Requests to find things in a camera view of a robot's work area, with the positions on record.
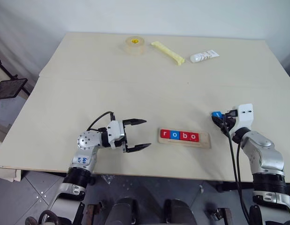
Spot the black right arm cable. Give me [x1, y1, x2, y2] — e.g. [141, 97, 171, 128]
[221, 124, 251, 223]

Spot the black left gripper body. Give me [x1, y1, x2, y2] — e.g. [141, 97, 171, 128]
[119, 120, 130, 153]

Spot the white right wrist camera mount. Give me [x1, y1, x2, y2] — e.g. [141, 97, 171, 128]
[230, 103, 254, 139]

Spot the white Dove cream tube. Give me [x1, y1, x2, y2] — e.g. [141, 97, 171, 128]
[190, 49, 220, 63]

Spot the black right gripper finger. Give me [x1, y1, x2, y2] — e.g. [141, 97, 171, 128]
[210, 115, 227, 132]

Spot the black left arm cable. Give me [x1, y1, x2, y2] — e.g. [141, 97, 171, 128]
[86, 111, 116, 132]

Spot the yellow wrapped packet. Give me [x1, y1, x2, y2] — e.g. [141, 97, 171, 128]
[151, 41, 185, 66]

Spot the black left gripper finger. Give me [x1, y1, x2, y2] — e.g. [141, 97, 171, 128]
[125, 143, 152, 154]
[122, 119, 147, 129]

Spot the wooden letter tray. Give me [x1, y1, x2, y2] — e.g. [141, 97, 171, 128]
[157, 128, 212, 150]

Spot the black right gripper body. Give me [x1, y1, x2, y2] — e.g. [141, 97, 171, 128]
[223, 108, 239, 132]

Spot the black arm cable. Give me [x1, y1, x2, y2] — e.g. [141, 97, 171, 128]
[86, 111, 116, 132]
[221, 124, 251, 223]

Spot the black metal stand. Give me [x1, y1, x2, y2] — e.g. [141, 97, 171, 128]
[0, 55, 19, 82]

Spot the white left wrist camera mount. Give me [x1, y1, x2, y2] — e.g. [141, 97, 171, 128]
[107, 120, 124, 150]

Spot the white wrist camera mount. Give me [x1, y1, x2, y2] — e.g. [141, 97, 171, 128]
[230, 103, 254, 139]
[107, 120, 124, 150]

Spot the clear adhesive tape roll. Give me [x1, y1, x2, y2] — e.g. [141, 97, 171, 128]
[122, 36, 147, 57]

